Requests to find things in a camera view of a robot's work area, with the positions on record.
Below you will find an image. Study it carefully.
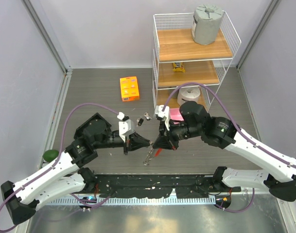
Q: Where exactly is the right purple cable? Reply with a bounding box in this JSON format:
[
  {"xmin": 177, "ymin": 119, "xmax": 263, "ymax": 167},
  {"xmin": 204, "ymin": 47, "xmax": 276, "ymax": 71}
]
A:
[{"xmin": 162, "ymin": 82, "xmax": 296, "ymax": 213}]

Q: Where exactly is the white wire shelf rack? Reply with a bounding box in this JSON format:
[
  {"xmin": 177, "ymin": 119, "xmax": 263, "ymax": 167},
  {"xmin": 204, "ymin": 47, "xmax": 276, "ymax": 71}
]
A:
[{"xmin": 152, "ymin": 12, "xmax": 241, "ymax": 106}]

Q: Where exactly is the black plastic bin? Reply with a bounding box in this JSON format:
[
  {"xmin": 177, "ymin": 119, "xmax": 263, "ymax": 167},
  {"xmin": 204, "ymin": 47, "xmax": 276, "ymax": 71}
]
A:
[{"xmin": 74, "ymin": 113, "xmax": 112, "ymax": 142}]

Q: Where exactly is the black tag key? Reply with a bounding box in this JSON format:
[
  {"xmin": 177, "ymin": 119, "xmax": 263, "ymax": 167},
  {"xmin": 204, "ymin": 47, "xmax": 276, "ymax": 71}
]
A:
[{"xmin": 137, "ymin": 118, "xmax": 144, "ymax": 126}]

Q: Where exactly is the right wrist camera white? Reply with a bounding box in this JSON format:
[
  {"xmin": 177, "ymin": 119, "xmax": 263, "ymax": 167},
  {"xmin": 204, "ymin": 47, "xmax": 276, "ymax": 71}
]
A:
[{"xmin": 154, "ymin": 105, "xmax": 170, "ymax": 130}]

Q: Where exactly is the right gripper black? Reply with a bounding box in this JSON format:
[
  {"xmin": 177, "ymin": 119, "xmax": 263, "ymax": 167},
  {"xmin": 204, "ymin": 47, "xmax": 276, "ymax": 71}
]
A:
[{"xmin": 153, "ymin": 117, "xmax": 202, "ymax": 150}]

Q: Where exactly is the white paper roll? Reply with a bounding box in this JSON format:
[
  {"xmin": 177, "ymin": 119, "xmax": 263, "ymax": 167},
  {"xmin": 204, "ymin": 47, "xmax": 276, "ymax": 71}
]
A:
[{"xmin": 177, "ymin": 87, "xmax": 201, "ymax": 106}]

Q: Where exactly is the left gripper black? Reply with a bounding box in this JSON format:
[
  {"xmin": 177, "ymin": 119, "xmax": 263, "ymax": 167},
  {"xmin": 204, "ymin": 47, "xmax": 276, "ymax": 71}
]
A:
[{"xmin": 93, "ymin": 130, "xmax": 150, "ymax": 154}]

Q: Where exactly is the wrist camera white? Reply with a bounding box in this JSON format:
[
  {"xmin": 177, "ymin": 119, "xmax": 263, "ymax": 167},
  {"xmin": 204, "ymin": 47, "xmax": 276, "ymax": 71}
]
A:
[
  {"xmin": 154, "ymin": 105, "xmax": 170, "ymax": 130},
  {"xmin": 117, "ymin": 112, "xmax": 135, "ymax": 143}
]

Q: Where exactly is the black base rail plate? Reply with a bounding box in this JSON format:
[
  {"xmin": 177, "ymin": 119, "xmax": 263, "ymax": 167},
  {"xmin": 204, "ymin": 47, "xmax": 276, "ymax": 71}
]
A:
[{"xmin": 94, "ymin": 174, "xmax": 241, "ymax": 199}]

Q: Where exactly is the green lime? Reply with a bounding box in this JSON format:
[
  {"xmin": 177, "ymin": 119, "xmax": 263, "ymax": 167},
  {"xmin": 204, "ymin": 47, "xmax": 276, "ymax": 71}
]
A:
[{"xmin": 42, "ymin": 150, "xmax": 59, "ymax": 163}]

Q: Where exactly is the white slotted cable duct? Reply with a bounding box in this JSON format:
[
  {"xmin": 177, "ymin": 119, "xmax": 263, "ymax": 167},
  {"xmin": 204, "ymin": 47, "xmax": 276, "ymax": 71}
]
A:
[{"xmin": 47, "ymin": 195, "xmax": 216, "ymax": 206}]

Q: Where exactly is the yellow snack packet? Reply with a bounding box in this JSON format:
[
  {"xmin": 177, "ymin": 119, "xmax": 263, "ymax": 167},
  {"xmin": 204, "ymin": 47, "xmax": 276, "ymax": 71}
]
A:
[{"xmin": 172, "ymin": 62, "xmax": 185, "ymax": 73}]

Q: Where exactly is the metal keyring holder red grip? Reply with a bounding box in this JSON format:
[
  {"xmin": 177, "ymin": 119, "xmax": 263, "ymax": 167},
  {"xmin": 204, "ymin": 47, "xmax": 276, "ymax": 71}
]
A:
[{"xmin": 143, "ymin": 142, "xmax": 162, "ymax": 166}]

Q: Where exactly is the grey wrapped paper roll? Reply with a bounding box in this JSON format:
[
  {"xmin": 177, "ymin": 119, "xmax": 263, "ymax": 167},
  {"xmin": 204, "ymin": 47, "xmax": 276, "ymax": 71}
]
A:
[{"xmin": 192, "ymin": 4, "xmax": 224, "ymax": 45}]

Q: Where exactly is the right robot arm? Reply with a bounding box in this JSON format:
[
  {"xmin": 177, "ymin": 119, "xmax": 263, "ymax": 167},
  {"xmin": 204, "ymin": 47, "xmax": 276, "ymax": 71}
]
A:
[{"xmin": 153, "ymin": 101, "xmax": 296, "ymax": 202}]

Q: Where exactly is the pink open box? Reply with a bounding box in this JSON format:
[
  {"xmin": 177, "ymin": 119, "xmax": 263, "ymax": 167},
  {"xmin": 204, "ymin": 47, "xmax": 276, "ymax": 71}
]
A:
[{"xmin": 169, "ymin": 108, "xmax": 184, "ymax": 121}]

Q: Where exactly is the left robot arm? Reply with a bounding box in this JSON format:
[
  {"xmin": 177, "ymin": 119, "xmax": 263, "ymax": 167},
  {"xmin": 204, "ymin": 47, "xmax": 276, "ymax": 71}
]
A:
[{"xmin": 0, "ymin": 114, "xmax": 150, "ymax": 225}]

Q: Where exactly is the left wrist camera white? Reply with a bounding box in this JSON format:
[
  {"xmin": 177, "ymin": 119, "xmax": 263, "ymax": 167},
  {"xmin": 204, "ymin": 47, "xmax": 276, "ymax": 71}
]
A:
[{"xmin": 117, "ymin": 112, "xmax": 135, "ymax": 143}]

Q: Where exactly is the orange cardboard box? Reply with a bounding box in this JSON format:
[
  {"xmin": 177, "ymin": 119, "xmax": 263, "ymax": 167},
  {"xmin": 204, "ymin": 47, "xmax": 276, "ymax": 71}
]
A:
[{"xmin": 120, "ymin": 76, "xmax": 140, "ymax": 102}]

